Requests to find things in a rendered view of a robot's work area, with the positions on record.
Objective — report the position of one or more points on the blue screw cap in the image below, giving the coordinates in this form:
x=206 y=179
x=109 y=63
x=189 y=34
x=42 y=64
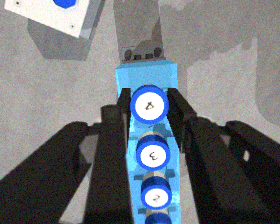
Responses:
x=155 y=193
x=152 y=152
x=149 y=104
x=158 y=218

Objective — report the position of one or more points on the white button panel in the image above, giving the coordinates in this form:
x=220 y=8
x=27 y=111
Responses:
x=75 y=17

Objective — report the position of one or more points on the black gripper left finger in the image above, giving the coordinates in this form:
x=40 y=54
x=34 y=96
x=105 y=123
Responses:
x=40 y=188

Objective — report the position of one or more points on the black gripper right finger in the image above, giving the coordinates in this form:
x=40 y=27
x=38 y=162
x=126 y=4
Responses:
x=223 y=190

